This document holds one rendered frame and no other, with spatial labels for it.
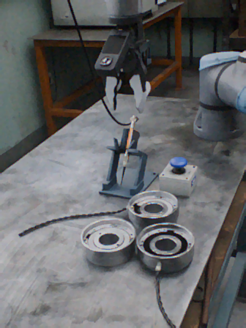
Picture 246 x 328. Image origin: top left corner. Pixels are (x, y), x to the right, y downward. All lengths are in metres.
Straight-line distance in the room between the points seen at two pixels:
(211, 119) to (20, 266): 0.68
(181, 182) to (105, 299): 0.35
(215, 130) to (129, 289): 0.63
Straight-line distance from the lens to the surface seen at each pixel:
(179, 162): 1.01
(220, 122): 1.28
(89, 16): 3.14
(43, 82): 3.18
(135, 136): 1.05
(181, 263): 0.81
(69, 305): 0.78
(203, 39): 4.93
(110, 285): 0.80
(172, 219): 0.91
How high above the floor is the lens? 1.34
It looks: 27 degrees down
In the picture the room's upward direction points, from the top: 5 degrees counter-clockwise
